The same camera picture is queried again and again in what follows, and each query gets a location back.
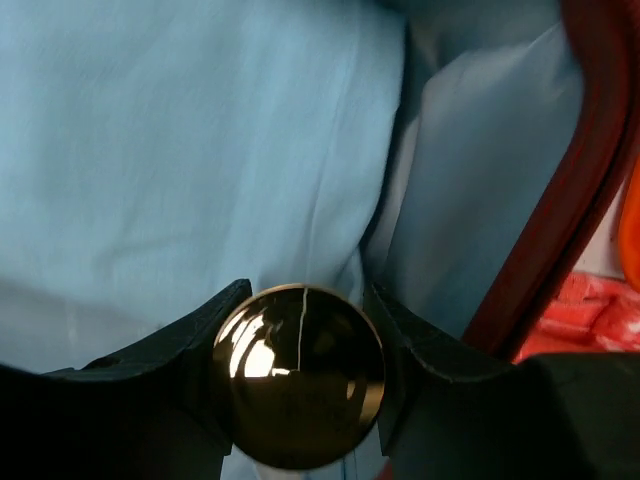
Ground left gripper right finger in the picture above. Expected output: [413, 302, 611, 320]
[364, 285, 639, 479]

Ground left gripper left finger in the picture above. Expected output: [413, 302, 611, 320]
[1, 279, 252, 479]

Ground light blue cloth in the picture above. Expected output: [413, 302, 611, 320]
[1, 1, 406, 372]

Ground red white patterned cloth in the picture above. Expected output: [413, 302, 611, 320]
[513, 272, 639, 363]

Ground orange zip jacket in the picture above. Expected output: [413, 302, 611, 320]
[618, 159, 640, 291]

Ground red open suitcase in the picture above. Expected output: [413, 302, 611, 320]
[0, 0, 640, 480]

